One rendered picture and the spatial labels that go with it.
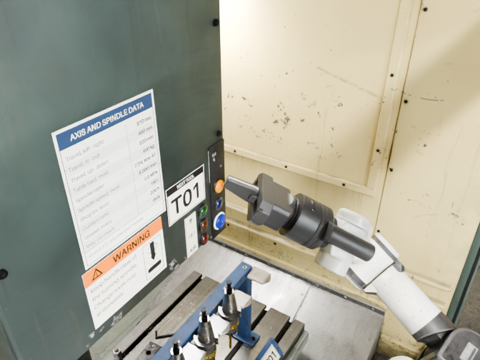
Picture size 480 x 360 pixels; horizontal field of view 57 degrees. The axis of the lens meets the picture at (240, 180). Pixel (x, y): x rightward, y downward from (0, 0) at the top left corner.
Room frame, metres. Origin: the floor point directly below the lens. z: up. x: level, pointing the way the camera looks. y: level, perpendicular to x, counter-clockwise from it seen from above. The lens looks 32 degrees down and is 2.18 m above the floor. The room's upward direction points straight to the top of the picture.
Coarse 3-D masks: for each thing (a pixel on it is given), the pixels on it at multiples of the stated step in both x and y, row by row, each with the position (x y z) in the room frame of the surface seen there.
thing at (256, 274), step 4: (252, 268) 1.02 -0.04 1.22; (256, 268) 1.02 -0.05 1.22; (252, 272) 1.00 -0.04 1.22; (256, 272) 1.00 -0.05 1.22; (260, 272) 1.00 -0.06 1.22; (264, 272) 1.00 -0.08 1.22; (268, 272) 1.00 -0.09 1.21; (248, 276) 0.98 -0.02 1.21; (252, 276) 0.98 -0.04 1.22; (256, 276) 0.98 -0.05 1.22; (260, 276) 0.98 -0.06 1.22; (264, 276) 0.98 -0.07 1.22; (268, 276) 0.98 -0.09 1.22; (252, 280) 0.97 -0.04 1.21; (256, 280) 0.96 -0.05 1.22; (260, 280) 0.96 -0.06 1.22; (264, 280) 0.96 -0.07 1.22; (268, 280) 0.97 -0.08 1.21
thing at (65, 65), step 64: (0, 0) 0.42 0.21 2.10; (64, 0) 0.48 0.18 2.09; (128, 0) 0.55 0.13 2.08; (192, 0) 0.65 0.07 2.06; (0, 64) 0.41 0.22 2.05; (64, 64) 0.46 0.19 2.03; (128, 64) 0.54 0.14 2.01; (192, 64) 0.64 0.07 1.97; (0, 128) 0.39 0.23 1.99; (192, 128) 0.63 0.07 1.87; (0, 192) 0.37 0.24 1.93; (64, 192) 0.43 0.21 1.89; (0, 256) 0.36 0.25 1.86; (64, 256) 0.41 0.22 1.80; (0, 320) 0.34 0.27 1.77; (64, 320) 0.39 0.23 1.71
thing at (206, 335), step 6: (204, 324) 0.74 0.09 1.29; (210, 324) 0.75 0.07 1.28; (198, 330) 0.75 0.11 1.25; (204, 330) 0.74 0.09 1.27; (210, 330) 0.74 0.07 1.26; (198, 336) 0.75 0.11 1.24; (204, 336) 0.74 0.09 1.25; (210, 336) 0.74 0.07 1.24; (204, 342) 0.73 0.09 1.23; (210, 342) 0.74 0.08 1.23
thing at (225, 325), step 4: (212, 316) 0.83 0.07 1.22; (216, 316) 0.83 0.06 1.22; (220, 316) 0.83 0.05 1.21; (212, 320) 0.81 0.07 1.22; (216, 320) 0.81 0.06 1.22; (220, 320) 0.81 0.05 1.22; (224, 320) 0.81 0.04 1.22; (212, 324) 0.80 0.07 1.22; (216, 324) 0.80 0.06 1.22; (220, 324) 0.80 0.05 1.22; (224, 324) 0.80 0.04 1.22; (228, 324) 0.80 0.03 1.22; (216, 328) 0.79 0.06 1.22; (220, 328) 0.79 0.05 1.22; (224, 328) 0.79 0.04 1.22; (228, 328) 0.79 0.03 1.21; (220, 332) 0.77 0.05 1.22; (224, 332) 0.78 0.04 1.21; (228, 332) 0.78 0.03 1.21
